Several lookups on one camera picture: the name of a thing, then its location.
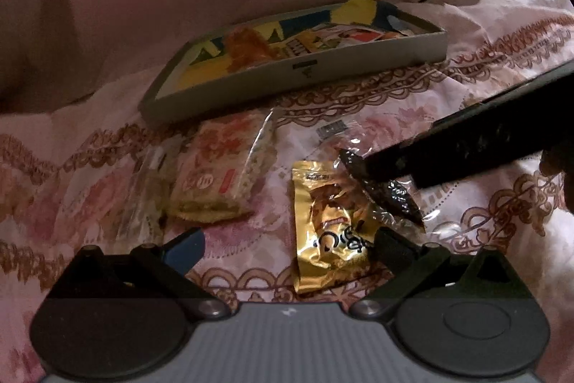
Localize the clear plastic snack packet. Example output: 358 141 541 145
114 136 182 244

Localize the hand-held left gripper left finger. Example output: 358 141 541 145
77 228 232 318

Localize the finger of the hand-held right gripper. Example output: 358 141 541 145
364 59 574 189

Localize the shallow grey cardboard box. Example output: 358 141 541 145
138 0 449 128

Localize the yellow brown snack packet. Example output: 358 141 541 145
273 31 333 57

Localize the orange cracker packet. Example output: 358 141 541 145
168 111 270 224

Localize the gold snack packet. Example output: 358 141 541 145
291 159 395 295

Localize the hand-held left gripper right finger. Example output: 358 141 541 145
350 227 517 319

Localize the orange snack packet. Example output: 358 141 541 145
222 26 288 73

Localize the floral pink bed sheet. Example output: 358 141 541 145
0 19 574 383

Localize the clear wrapper with dark snack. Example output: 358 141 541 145
314 117 455 233

